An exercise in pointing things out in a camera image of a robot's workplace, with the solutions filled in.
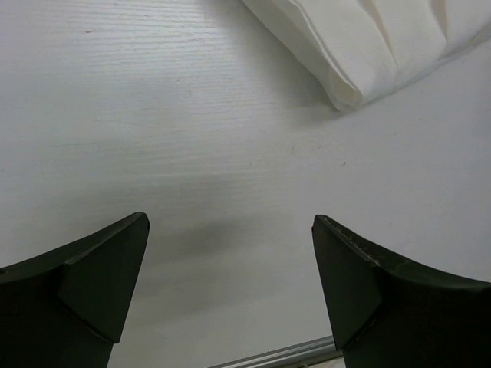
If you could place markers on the aluminium frame rail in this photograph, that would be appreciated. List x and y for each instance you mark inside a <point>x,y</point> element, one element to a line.
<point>299,355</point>

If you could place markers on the white pleated skirt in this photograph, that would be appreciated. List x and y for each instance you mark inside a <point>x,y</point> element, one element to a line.
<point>362,51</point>

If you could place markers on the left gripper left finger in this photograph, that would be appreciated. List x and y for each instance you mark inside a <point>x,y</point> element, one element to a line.
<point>68,306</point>

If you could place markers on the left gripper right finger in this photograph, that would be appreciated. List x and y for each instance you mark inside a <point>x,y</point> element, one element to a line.
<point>386,310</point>

